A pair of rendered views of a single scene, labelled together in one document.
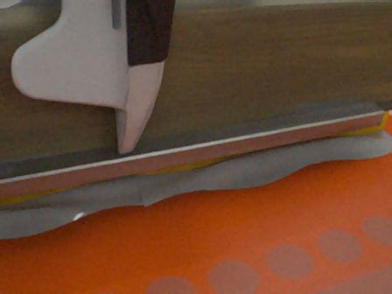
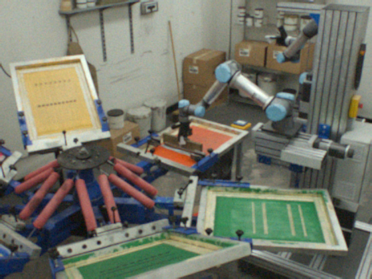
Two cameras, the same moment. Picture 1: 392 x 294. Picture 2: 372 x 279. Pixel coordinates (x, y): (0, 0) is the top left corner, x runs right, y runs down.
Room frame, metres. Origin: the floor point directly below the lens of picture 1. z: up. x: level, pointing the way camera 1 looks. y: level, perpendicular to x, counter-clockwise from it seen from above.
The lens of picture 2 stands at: (1.62, 2.57, 2.45)
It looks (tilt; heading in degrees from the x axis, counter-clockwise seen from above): 26 degrees down; 240
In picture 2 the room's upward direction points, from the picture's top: straight up
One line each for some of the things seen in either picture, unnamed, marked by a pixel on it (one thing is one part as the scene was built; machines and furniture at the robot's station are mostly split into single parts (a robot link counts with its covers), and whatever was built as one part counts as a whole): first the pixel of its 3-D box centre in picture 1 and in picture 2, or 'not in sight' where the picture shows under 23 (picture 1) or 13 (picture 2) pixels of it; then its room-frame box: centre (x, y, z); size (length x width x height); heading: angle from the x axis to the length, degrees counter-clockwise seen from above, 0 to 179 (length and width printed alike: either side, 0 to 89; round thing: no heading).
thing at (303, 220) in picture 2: not in sight; (241, 202); (0.33, 0.94, 1.05); 1.08 x 0.61 x 0.23; 144
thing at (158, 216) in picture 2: not in sight; (192, 221); (0.57, 0.77, 0.90); 1.24 x 0.06 x 0.06; 144
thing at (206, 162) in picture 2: not in sight; (203, 164); (0.21, 0.33, 0.98); 0.30 x 0.05 x 0.07; 24
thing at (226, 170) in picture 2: not in sight; (214, 166); (-0.02, 0.13, 0.79); 0.46 x 0.09 x 0.33; 24
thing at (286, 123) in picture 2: not in sight; (283, 119); (-0.27, 0.58, 1.31); 0.15 x 0.15 x 0.10
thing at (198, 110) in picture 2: not in sight; (197, 109); (0.14, 0.13, 1.30); 0.11 x 0.11 x 0.08; 31
